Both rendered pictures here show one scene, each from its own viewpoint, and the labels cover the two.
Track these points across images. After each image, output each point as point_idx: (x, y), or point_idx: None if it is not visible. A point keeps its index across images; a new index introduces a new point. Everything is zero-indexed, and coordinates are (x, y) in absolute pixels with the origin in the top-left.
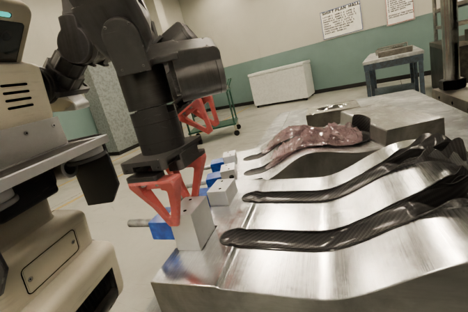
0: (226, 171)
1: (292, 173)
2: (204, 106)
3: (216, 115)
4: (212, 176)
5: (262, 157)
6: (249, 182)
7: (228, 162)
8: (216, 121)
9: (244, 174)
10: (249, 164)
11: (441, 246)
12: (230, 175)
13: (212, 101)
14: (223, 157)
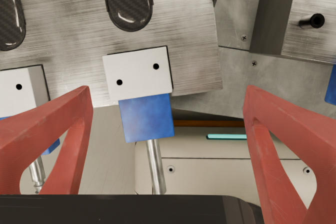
0: (169, 71)
1: None
2: (321, 131)
3: (73, 101)
4: (156, 121)
5: None
6: None
7: (43, 91)
8: (85, 104)
9: (139, 28)
10: (65, 18)
11: None
12: (314, 23)
13: (19, 135)
14: (31, 108)
